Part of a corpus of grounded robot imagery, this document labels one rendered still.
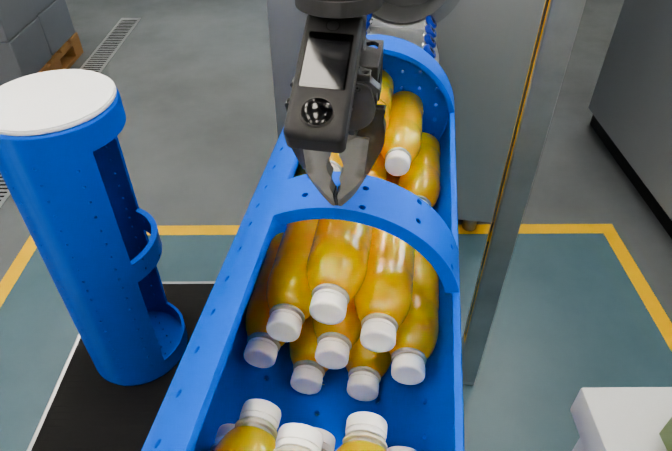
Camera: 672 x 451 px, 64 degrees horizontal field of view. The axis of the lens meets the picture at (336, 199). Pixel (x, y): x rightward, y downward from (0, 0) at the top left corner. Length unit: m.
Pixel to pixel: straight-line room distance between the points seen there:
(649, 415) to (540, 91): 0.76
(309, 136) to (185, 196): 2.26
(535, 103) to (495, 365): 1.05
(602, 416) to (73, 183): 1.05
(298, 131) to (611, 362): 1.84
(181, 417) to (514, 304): 1.82
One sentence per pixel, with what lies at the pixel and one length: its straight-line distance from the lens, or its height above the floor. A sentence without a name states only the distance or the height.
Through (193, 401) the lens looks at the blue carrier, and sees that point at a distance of 0.46.
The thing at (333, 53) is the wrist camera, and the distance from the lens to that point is 0.43.
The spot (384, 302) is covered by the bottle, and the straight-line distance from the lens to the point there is 0.61.
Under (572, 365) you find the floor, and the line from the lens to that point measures 2.07.
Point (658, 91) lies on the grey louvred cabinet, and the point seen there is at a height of 0.48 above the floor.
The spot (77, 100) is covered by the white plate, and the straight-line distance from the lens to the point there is 1.28.
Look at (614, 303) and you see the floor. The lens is 2.33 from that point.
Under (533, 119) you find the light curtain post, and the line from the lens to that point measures 1.22.
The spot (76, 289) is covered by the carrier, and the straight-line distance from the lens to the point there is 1.49.
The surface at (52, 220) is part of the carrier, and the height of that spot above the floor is 0.81.
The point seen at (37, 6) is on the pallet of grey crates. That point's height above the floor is 0.45.
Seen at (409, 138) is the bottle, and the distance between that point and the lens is 0.86.
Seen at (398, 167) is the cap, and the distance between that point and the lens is 0.84.
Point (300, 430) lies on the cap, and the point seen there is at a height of 1.17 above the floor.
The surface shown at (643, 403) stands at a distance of 0.58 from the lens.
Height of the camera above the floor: 1.59
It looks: 39 degrees down
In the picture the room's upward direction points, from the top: straight up
